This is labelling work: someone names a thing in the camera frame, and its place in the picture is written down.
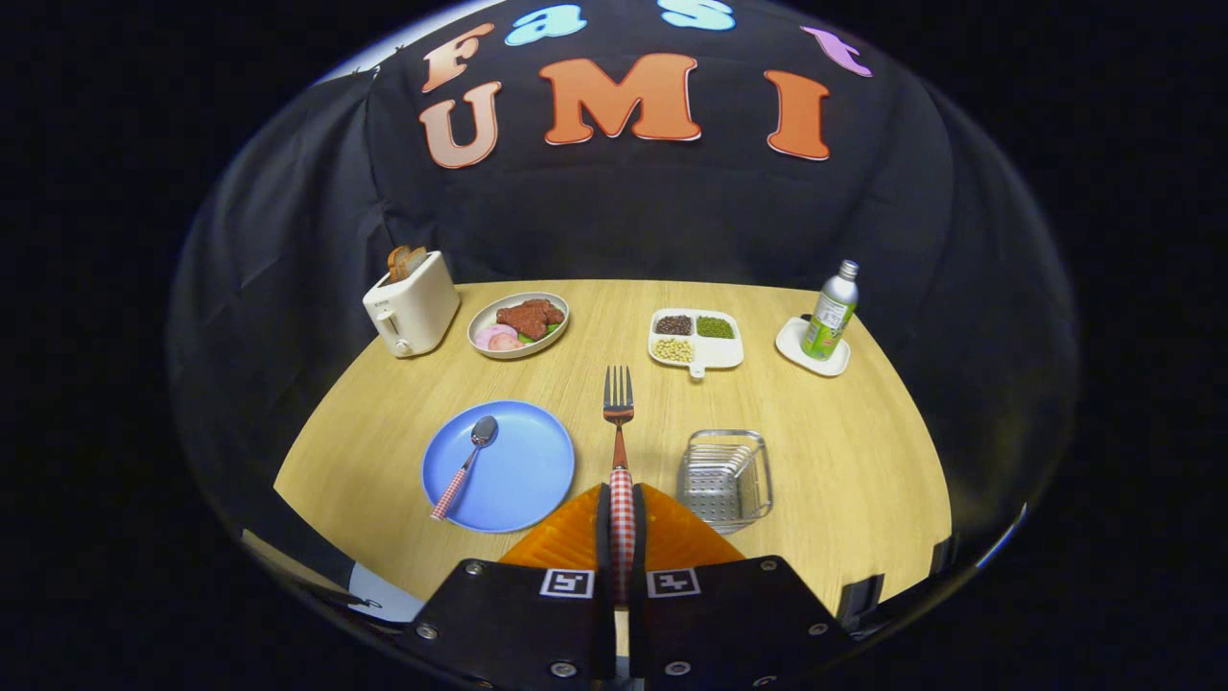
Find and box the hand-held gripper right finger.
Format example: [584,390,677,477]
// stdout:
[628,483,855,688]

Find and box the metal wire basket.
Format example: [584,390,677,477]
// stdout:
[676,429,773,535]

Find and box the black backdrop cloth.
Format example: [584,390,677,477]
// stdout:
[168,0,1080,615]

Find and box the white oval food plate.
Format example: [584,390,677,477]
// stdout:
[467,292,571,361]

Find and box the fork with checkered handle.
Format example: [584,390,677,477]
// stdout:
[602,365,636,606]

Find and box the white divided dish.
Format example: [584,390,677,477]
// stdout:
[648,308,745,379]

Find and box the brown steak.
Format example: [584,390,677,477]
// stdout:
[496,298,566,341]

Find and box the small white saucer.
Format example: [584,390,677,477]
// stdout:
[775,316,852,377]

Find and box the white toaster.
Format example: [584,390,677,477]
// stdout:
[363,251,461,359]

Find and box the silver bottle with green label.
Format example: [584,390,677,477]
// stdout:
[802,259,860,362]

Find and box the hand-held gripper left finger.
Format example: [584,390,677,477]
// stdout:
[403,483,616,688]

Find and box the blue round plate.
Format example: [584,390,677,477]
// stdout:
[421,400,577,534]

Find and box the spoon with checkered handle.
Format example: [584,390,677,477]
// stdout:
[430,416,499,522]

